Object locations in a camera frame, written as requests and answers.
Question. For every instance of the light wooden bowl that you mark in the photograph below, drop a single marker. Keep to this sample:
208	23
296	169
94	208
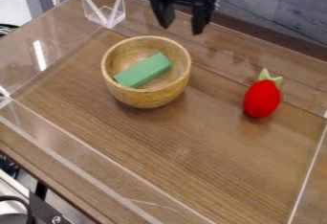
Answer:
163	89

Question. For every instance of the black bracket with cable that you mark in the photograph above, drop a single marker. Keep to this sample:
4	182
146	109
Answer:
39	212

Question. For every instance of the red plush strawberry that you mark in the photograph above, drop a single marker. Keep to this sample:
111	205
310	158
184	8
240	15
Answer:
263	96

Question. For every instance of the green rectangular block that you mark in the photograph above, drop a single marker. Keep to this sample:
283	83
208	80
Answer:
144	71

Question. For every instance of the clear acrylic tray enclosure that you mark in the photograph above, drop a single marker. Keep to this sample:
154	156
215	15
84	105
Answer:
191	163

